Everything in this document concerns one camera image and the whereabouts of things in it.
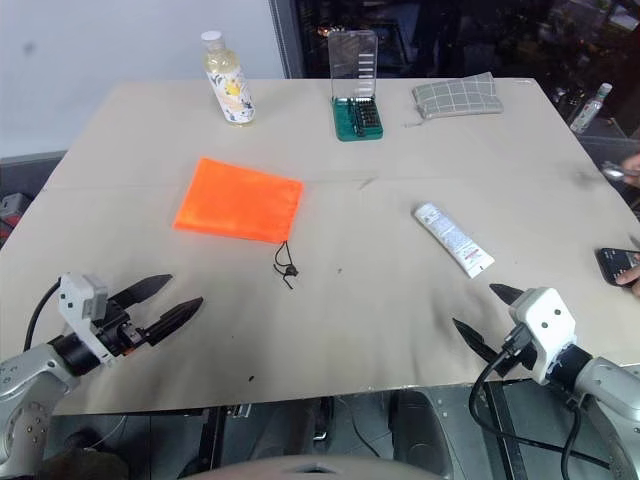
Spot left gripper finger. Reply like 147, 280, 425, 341
144, 297, 204, 347
110, 273, 174, 320

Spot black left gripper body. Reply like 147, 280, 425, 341
92, 298, 152, 358

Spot black smartphone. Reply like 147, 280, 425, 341
594, 246, 640, 288

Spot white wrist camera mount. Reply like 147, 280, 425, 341
56, 272, 114, 366
508, 286, 579, 386

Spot black table frame bar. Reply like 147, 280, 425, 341
197, 405, 226, 475

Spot red and grey box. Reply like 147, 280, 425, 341
0, 191, 32, 242

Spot white printed tube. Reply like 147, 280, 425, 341
412, 201, 497, 280

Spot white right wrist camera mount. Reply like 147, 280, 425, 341
508, 286, 579, 386

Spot orange drawstring pouch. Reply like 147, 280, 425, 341
172, 156, 306, 246

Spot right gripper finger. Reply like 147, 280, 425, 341
451, 317, 502, 364
489, 283, 524, 308

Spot clear bottle with white cap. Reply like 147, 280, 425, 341
569, 81, 614, 134

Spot grey checked fabric pouch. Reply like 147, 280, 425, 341
403, 71, 504, 129

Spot grey rounded robot torso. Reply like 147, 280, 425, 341
178, 451, 444, 480

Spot green screwdriver bit set case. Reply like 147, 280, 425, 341
326, 29, 386, 143

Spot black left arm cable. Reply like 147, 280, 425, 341
22, 281, 64, 352

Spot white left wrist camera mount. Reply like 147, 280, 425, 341
56, 272, 114, 366

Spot silver metal spoon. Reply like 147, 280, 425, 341
601, 161, 640, 182

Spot black rounded robot shell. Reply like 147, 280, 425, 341
393, 388, 504, 480

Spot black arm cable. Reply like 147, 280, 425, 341
22, 281, 64, 352
467, 323, 614, 471

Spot black knotted string loop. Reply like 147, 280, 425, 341
272, 240, 302, 292

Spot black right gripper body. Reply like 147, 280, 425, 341
494, 348, 539, 378

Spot person's hand holding spoon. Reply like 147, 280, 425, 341
622, 152, 640, 189

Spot person's hand holding phone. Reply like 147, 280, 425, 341
615, 265, 640, 301

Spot white-capped floral drink bottle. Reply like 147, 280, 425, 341
200, 30, 258, 128

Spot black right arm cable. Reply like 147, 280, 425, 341
467, 323, 614, 471

